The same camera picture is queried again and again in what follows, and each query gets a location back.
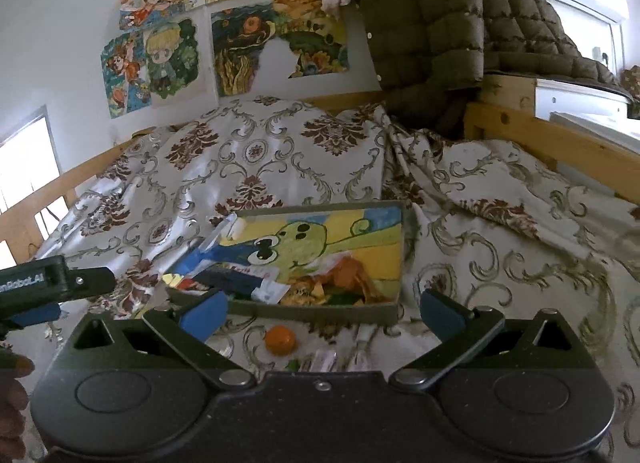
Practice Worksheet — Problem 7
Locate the white green snack packet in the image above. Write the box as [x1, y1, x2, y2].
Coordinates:
[249, 277, 287, 305]

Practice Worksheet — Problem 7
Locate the orange snack packet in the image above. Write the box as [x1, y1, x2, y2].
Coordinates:
[320, 254, 397, 305]

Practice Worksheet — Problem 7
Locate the gold foil snack packet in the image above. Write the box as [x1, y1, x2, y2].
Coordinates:
[281, 277, 332, 307]

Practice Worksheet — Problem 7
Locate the white storage box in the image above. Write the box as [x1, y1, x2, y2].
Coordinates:
[534, 77, 640, 145]

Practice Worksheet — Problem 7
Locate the person's left hand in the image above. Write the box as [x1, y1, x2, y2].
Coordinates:
[0, 356, 36, 450]

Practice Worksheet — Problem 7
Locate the olive quilted jacket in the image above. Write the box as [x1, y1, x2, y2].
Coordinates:
[359, 0, 627, 140]

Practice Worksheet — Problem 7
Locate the black cable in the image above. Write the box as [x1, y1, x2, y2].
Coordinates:
[29, 207, 67, 246]

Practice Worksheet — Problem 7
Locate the torn orange green wall poster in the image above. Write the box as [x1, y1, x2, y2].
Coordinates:
[210, 0, 349, 97]

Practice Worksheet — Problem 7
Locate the window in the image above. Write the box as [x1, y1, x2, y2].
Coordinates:
[0, 104, 69, 255]

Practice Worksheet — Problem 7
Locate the green tray with cartoon print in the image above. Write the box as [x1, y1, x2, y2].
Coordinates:
[164, 200, 409, 327]

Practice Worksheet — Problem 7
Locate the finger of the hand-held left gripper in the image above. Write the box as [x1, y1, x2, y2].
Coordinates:
[66, 266, 117, 297]
[0, 303, 62, 332]

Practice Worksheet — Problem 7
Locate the tangerine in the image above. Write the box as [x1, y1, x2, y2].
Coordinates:
[264, 325, 298, 357]

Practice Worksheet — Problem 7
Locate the cartoon children wall poster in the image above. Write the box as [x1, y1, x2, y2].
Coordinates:
[101, 17, 202, 120]

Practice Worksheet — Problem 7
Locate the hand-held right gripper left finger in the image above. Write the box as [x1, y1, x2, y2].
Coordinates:
[71, 289, 258, 390]

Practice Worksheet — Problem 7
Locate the matte floral blanket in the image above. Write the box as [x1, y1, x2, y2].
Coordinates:
[210, 108, 640, 463]

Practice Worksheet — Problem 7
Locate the wooden bed frame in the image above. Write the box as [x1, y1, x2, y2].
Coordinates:
[0, 70, 640, 264]

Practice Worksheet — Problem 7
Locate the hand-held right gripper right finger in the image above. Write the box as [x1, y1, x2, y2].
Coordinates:
[389, 288, 578, 390]

